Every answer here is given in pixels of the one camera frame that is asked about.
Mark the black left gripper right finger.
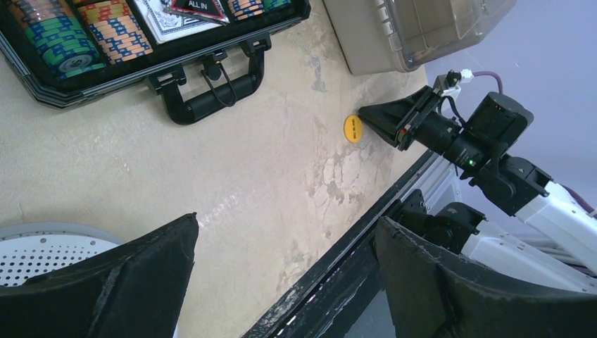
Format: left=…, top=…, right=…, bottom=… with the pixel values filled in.
left=375, top=217, right=596, bottom=337

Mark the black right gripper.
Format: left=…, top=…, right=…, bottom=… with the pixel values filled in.
left=358, top=86, right=499, bottom=177

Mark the aluminium frame rail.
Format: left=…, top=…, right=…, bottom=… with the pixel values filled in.
left=400, top=154, right=463, bottom=215

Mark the peach chip stack right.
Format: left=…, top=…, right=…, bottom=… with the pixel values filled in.
left=228, top=0, right=264, bottom=20

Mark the translucent plastic toolbox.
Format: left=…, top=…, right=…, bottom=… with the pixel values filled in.
left=324, top=0, right=516, bottom=75

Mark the yellow big blind button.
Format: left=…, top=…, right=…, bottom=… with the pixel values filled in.
left=343, top=115, right=363, bottom=144

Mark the black poker set case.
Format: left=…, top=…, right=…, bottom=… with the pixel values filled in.
left=1, top=1, right=311, bottom=125

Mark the dark green chip stack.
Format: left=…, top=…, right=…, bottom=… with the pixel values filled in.
left=263, top=0, right=291, bottom=11

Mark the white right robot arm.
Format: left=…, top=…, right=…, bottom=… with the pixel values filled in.
left=358, top=86, right=596, bottom=294

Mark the white perforated cable spool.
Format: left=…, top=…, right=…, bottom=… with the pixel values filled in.
left=1, top=222, right=125, bottom=287

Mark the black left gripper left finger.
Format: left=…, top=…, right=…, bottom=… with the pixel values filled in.
left=1, top=213, right=199, bottom=337

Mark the orange yellow chip stack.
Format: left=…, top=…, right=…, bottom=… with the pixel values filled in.
left=73, top=0, right=153, bottom=65

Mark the blue playing card deck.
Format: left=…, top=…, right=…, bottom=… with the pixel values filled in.
left=134, top=0, right=221, bottom=44

